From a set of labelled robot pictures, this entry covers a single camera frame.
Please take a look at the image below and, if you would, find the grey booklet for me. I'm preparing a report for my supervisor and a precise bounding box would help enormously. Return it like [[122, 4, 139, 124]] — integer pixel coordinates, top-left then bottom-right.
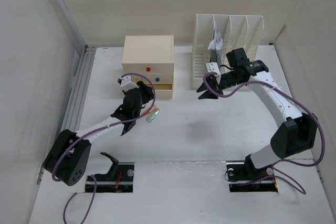
[[208, 22, 223, 65]]

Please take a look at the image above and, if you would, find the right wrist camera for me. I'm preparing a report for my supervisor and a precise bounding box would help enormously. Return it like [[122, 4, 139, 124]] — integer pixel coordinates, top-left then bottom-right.
[[205, 62, 221, 77]]

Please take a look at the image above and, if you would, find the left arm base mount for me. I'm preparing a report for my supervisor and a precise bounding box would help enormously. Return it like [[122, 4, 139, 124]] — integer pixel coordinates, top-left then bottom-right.
[[85, 152, 135, 193]]

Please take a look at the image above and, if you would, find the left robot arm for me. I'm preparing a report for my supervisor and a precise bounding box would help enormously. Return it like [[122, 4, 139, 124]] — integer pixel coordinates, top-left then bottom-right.
[[43, 81, 155, 186]]

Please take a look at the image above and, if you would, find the aluminium frame rail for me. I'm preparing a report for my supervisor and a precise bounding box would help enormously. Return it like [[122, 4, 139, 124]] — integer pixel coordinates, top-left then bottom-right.
[[49, 0, 95, 131]]

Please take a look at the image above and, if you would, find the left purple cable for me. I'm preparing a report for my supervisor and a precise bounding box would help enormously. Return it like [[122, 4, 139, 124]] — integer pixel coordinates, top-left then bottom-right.
[[51, 73, 156, 224]]

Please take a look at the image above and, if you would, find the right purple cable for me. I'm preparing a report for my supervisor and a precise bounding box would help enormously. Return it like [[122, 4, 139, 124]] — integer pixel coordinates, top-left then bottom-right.
[[203, 72, 327, 195]]

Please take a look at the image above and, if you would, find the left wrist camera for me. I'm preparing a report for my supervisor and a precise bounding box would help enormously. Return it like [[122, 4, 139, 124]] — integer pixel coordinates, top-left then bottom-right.
[[118, 75, 138, 92]]

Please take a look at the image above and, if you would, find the beige wooden drawer cabinet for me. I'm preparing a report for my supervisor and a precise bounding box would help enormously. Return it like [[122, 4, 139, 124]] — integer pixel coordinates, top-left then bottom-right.
[[122, 35, 174, 100]]

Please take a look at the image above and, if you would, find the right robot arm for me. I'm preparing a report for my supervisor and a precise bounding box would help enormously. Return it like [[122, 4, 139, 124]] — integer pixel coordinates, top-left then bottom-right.
[[197, 48, 321, 182]]

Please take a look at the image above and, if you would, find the orange clip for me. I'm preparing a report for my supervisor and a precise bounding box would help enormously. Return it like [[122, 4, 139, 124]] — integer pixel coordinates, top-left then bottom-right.
[[147, 106, 157, 115]]

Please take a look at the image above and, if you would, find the purple cable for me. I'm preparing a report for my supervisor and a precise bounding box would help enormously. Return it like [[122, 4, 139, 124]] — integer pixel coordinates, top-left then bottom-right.
[[51, 73, 156, 224], [203, 72, 327, 195]]

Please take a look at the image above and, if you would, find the white file organizer rack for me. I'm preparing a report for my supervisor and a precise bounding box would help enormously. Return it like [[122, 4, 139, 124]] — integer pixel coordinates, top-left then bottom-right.
[[192, 14, 264, 89]]

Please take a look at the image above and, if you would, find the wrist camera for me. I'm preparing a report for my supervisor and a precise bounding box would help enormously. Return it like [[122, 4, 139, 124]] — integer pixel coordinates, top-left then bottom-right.
[[205, 62, 221, 77], [118, 75, 138, 92]]

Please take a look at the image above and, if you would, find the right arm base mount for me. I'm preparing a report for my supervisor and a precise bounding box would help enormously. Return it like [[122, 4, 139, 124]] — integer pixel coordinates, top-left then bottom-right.
[[224, 161, 278, 193]]

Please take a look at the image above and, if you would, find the mint green clip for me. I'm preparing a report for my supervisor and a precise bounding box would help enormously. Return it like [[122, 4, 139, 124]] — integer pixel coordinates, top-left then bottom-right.
[[146, 109, 160, 123]]

